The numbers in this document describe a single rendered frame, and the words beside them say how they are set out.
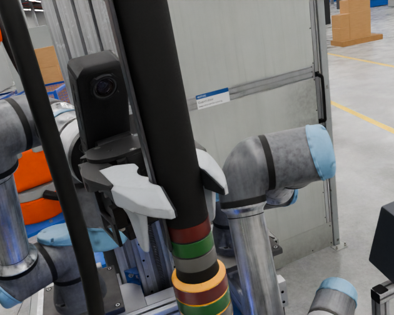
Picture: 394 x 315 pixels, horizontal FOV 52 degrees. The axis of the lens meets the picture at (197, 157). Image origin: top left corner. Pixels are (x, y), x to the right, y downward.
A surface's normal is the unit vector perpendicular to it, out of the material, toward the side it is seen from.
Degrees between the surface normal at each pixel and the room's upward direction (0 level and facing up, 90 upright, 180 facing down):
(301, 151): 61
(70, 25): 90
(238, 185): 68
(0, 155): 114
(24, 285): 110
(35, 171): 90
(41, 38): 90
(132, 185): 0
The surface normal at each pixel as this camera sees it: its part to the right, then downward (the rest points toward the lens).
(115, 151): -0.18, -0.92
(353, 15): 0.13, 0.33
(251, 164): -0.24, -0.11
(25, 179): 0.56, 0.19
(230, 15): 0.37, 0.27
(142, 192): -0.43, -0.43
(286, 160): 0.00, 0.01
